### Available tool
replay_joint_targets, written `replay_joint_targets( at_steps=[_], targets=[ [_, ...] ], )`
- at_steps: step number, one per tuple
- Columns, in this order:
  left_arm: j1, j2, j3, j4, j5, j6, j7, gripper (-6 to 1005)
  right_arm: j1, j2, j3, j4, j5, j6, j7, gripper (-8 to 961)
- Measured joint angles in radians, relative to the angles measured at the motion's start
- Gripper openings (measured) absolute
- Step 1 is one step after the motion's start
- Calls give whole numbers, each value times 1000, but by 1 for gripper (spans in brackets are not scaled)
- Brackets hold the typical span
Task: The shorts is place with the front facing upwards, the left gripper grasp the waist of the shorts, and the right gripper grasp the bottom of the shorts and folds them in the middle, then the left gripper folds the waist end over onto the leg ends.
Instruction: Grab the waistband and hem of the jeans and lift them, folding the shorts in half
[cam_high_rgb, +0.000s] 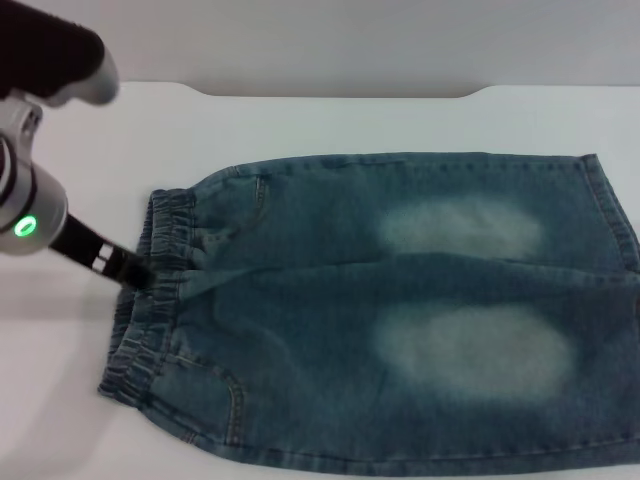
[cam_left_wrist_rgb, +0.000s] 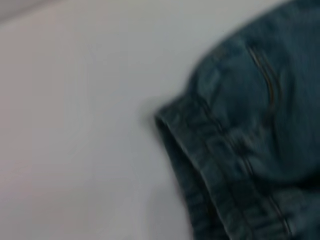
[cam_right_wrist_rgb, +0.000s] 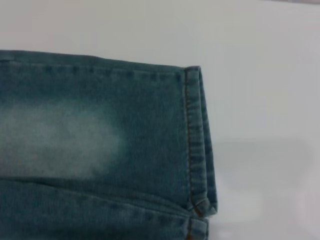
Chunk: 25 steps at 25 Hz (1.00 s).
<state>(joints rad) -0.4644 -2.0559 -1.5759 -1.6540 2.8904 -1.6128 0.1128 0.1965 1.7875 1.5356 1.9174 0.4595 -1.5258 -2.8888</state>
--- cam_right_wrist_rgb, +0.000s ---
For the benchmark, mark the blue denim shorts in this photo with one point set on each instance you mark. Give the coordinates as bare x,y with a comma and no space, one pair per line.
100,140

